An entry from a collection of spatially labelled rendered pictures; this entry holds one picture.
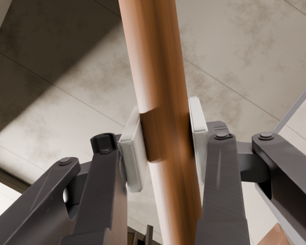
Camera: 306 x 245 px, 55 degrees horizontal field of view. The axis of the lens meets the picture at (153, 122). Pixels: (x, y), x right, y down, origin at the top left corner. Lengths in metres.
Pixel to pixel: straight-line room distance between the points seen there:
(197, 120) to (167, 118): 0.02
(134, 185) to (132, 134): 0.03
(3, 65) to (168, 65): 4.25
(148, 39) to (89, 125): 4.00
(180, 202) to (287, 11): 3.97
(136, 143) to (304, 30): 4.07
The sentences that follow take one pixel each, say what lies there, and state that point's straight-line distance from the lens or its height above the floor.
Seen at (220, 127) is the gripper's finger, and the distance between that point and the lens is 0.17.
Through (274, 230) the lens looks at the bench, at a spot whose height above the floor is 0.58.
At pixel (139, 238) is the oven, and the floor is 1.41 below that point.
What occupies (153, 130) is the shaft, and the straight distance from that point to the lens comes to 0.17.
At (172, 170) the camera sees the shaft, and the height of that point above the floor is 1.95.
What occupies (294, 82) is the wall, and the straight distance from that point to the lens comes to 4.22.
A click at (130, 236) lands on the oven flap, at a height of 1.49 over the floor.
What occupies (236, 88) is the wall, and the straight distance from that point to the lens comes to 4.01.
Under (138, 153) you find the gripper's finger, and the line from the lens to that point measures 0.15.
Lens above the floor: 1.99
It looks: 7 degrees down
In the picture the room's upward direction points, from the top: 59 degrees counter-clockwise
